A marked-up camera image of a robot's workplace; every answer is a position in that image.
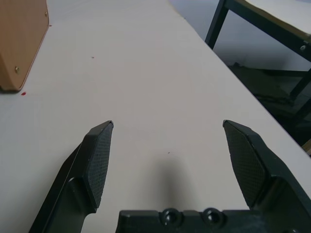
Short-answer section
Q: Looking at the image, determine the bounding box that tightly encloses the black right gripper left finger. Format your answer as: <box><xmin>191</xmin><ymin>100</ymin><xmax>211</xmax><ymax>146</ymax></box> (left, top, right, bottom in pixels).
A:
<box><xmin>28</xmin><ymin>120</ymin><xmax>114</xmax><ymax>233</ymax></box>

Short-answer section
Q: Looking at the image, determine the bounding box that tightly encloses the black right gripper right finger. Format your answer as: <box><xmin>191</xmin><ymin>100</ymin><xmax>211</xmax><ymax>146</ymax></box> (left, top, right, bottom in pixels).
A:
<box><xmin>222</xmin><ymin>119</ymin><xmax>311</xmax><ymax>233</ymax></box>

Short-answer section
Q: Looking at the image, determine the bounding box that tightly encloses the wooden cabinet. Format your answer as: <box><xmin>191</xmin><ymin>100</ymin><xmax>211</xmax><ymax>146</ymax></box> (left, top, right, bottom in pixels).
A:
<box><xmin>0</xmin><ymin>0</ymin><xmax>51</xmax><ymax>92</ymax></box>

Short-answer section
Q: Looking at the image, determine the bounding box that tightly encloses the black framed beige table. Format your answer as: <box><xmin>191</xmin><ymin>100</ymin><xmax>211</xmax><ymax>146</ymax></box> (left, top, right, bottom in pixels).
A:
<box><xmin>205</xmin><ymin>0</ymin><xmax>311</xmax><ymax>105</ymax></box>

